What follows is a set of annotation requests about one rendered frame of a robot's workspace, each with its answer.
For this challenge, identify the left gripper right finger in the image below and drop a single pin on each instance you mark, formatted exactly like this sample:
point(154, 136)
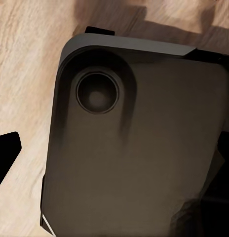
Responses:
point(223, 145)

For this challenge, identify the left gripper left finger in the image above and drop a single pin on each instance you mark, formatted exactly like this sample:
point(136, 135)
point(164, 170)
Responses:
point(10, 147)

